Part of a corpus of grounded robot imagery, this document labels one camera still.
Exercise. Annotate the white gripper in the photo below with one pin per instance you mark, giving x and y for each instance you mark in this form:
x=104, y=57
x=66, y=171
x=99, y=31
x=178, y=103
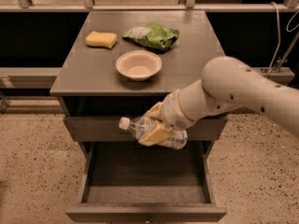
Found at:
x=170, y=110

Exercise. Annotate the clear plastic water bottle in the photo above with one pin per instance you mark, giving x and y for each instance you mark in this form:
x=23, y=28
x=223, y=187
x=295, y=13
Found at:
x=136, y=127

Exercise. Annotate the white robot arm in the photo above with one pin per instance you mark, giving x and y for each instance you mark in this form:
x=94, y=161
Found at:
x=225, y=84

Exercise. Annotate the open grey bottom drawer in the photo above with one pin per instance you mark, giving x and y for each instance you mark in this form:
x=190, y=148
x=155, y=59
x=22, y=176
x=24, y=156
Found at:
x=124, y=182

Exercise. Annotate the grey wooden drawer cabinet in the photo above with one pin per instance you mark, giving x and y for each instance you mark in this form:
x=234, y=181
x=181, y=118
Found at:
x=89, y=84

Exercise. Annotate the closed grey upper drawer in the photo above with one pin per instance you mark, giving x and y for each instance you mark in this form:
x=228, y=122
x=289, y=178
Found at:
x=106, y=129

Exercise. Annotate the white paper bowl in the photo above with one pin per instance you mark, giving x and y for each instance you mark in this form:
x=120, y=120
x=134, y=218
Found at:
x=139, y=65

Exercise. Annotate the green chip bag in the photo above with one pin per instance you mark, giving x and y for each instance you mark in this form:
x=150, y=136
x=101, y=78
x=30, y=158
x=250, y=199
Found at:
x=152, y=35

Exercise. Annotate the yellow sponge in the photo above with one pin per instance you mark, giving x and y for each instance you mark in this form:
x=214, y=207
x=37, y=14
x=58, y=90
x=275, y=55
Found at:
x=97, y=39

